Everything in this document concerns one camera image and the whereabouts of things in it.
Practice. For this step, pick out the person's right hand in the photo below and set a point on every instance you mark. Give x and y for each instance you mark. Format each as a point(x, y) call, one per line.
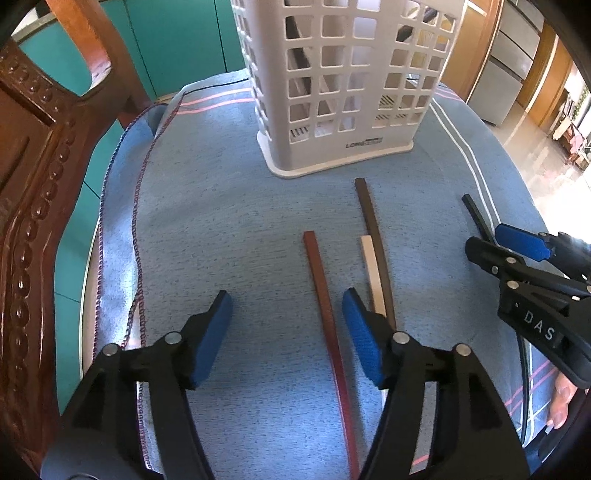
point(561, 401)

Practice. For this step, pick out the white plastic utensil basket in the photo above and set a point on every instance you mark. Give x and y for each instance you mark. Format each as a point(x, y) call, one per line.
point(341, 159)

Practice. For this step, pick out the cream chopstick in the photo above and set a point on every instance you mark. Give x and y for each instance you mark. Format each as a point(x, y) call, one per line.
point(371, 267)

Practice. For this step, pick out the black chopstick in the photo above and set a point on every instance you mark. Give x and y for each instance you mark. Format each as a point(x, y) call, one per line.
point(475, 212)

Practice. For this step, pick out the silver refrigerator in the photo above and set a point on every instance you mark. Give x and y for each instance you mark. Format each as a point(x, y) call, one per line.
point(498, 87)

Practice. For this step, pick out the dark brown chopstick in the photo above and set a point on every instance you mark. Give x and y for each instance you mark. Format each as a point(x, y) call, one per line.
point(371, 217)

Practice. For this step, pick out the blue plaid cloth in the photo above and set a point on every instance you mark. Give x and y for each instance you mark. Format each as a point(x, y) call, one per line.
point(231, 221)

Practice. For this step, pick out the wooden door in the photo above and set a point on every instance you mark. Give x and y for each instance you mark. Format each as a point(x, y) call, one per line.
point(549, 83)

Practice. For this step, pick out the dining chairs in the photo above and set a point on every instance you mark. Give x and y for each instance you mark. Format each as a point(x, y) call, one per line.
point(575, 136)

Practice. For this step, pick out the carved wooden chair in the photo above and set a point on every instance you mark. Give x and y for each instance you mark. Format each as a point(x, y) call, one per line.
point(37, 184)

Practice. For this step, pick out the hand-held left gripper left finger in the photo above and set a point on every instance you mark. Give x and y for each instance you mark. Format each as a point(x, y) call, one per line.
point(212, 341)

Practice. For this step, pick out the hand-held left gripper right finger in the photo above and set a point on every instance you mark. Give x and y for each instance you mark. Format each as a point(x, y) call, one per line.
point(364, 341)

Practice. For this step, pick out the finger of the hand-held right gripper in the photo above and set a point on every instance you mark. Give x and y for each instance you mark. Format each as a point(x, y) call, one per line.
point(489, 256)
point(521, 241)

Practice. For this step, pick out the reddish brown chopstick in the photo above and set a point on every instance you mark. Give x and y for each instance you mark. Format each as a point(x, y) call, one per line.
point(323, 295)

